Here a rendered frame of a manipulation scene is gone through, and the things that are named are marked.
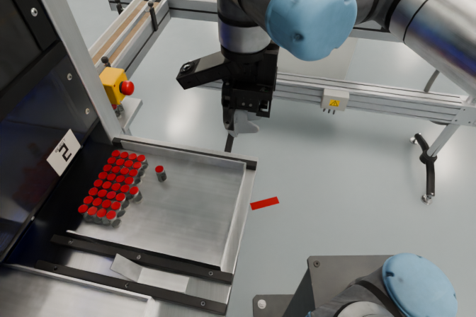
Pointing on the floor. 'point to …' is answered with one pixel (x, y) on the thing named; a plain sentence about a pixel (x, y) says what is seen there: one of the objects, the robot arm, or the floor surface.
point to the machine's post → (72, 44)
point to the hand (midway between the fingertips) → (231, 130)
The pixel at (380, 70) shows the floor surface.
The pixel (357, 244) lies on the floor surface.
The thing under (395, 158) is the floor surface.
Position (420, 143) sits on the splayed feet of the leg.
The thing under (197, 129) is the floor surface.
